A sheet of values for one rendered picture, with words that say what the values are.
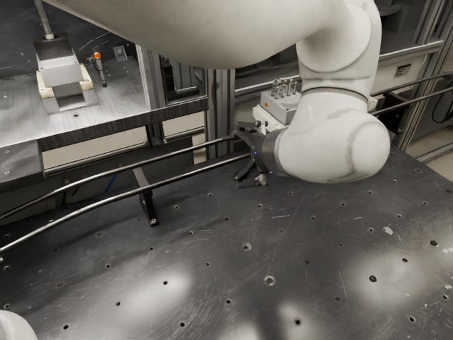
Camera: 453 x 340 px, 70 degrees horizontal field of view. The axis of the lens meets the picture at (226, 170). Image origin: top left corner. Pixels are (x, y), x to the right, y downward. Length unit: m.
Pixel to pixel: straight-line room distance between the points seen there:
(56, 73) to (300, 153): 0.69
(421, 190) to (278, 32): 0.94
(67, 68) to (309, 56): 0.66
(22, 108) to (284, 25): 0.90
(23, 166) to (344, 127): 0.66
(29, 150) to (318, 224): 0.74
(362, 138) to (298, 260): 0.46
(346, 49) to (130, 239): 0.67
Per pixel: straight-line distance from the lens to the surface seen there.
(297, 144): 0.49
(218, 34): 0.19
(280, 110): 0.90
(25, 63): 1.29
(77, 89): 1.06
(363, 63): 0.50
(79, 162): 2.06
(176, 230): 0.88
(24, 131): 0.96
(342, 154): 0.44
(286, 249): 0.85
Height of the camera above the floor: 1.35
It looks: 40 degrees down
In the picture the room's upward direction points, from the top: straight up
